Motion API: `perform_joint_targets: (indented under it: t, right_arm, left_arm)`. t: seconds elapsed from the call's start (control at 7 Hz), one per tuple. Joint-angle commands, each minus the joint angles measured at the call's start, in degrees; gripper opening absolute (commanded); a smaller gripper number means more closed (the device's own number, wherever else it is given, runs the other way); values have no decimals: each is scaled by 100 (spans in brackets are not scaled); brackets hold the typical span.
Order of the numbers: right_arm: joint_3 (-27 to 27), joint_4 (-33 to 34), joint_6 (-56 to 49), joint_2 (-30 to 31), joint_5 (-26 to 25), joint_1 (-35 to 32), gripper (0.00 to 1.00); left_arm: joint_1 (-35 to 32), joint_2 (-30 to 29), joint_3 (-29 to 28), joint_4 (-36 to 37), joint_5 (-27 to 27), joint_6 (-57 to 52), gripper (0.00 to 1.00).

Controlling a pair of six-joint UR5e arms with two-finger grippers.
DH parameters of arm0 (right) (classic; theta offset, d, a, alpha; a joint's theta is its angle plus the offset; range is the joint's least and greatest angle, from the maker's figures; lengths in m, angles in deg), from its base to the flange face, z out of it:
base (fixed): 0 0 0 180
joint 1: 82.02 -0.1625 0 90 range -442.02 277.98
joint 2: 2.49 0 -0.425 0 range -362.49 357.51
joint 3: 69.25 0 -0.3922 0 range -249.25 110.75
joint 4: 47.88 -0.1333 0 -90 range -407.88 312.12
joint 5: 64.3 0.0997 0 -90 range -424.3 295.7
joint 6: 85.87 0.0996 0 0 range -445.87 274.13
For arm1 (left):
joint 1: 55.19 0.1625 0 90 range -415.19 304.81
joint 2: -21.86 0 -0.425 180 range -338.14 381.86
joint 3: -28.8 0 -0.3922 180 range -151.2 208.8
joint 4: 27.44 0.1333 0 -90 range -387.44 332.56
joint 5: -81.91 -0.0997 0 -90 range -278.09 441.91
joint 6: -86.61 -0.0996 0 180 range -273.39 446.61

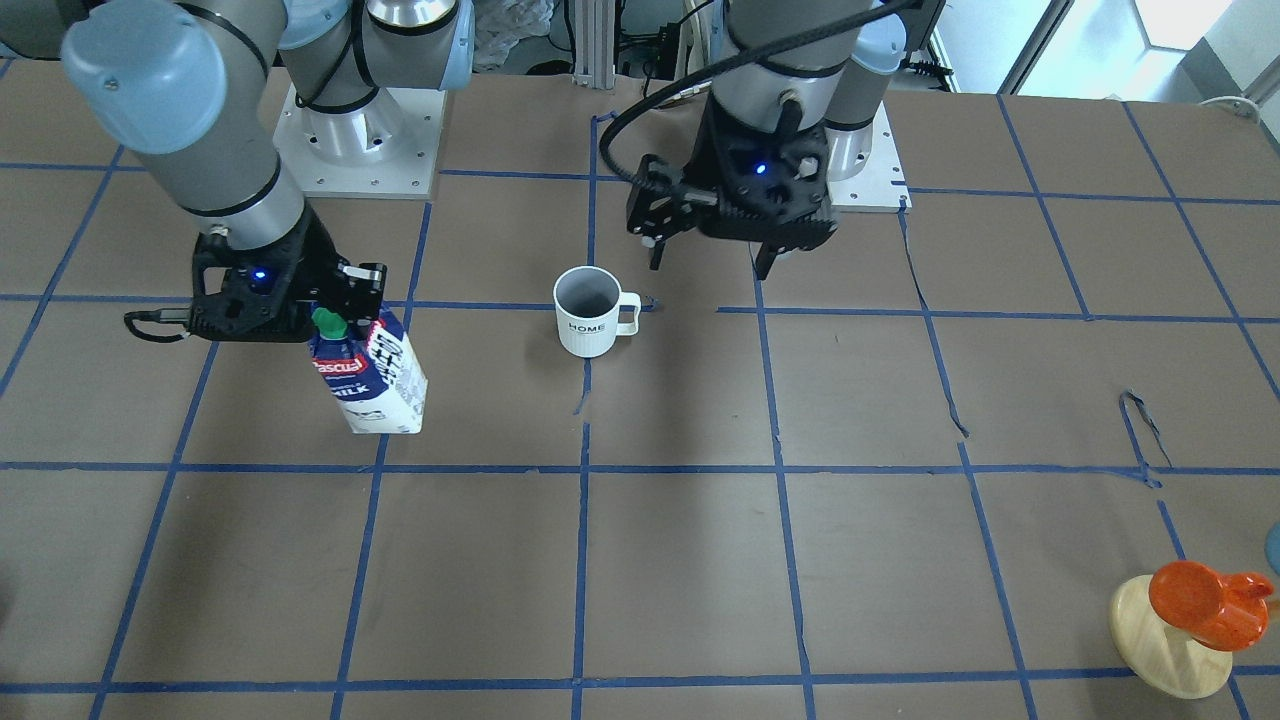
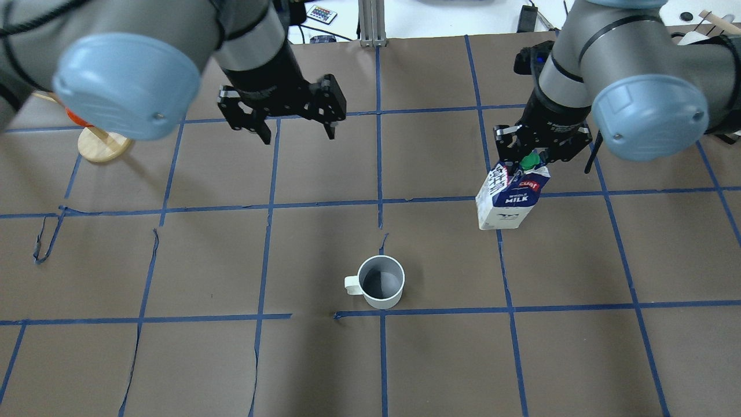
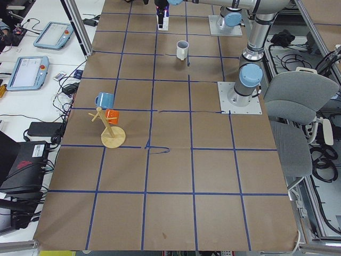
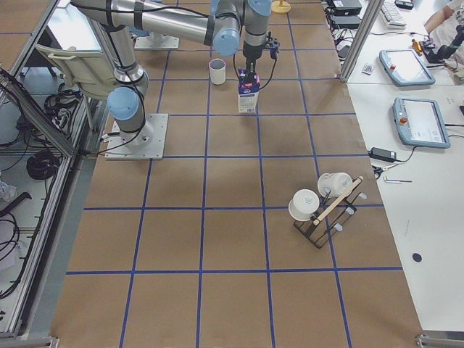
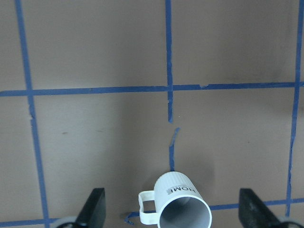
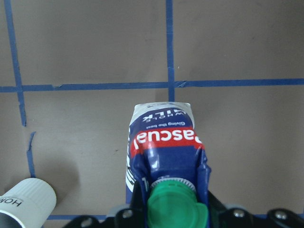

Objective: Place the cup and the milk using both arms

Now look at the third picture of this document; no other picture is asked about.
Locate wooden mug tree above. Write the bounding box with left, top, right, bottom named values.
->
left=88, top=107, right=126, bottom=148

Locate far teach pendant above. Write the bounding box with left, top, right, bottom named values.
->
left=33, top=21, right=74, bottom=50

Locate teach pendant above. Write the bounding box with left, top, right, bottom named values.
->
left=33, top=21, right=74, bottom=50
left=6, top=56, right=50, bottom=91

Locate black power adapter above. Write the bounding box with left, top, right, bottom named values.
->
left=26, top=122, right=62, bottom=137

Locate blue white milk carton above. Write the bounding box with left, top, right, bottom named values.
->
left=157, top=9, right=169, bottom=31

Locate orange mug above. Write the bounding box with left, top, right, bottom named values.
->
left=105, top=109, right=119, bottom=125

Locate black computer box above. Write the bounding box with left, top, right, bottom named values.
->
left=1, top=132, right=50, bottom=194

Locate small remote control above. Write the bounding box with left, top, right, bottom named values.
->
left=53, top=71, right=67, bottom=81

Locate white HOME mug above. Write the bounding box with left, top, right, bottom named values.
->
left=176, top=41, right=189, bottom=61

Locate blue mug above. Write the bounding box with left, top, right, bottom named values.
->
left=95, top=92, right=114, bottom=109

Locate grey office chair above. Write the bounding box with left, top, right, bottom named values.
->
left=264, top=67, right=339, bottom=190

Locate near teach pendant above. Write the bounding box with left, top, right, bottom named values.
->
left=6, top=56, right=50, bottom=91

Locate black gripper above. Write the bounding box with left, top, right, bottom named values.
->
left=155, top=0, right=167, bottom=10

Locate aluminium frame post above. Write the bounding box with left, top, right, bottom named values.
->
left=60, top=0, right=93, bottom=57

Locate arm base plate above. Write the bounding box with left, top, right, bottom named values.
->
left=208, top=15, right=242, bottom=37
left=217, top=82, right=262, bottom=115

